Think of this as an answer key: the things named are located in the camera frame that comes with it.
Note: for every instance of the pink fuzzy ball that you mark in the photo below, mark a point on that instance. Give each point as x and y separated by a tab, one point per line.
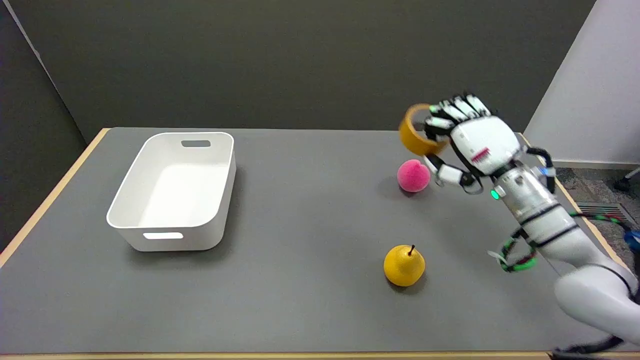
413	176

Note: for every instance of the white plastic box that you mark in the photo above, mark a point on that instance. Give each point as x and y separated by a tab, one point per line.
176	191

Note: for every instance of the black chair base caster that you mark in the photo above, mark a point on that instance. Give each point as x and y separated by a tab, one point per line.
626	182

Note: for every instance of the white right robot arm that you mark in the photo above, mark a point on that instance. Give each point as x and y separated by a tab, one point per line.
565	240

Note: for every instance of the yellow tape roll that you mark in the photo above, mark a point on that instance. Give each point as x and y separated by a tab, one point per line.
411	138

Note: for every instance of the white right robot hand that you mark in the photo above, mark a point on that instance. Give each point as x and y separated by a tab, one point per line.
481	141

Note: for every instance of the floor vent grille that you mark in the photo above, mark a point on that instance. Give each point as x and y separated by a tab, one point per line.
601	210

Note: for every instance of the yellow toy pear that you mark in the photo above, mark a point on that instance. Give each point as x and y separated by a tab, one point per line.
404	266

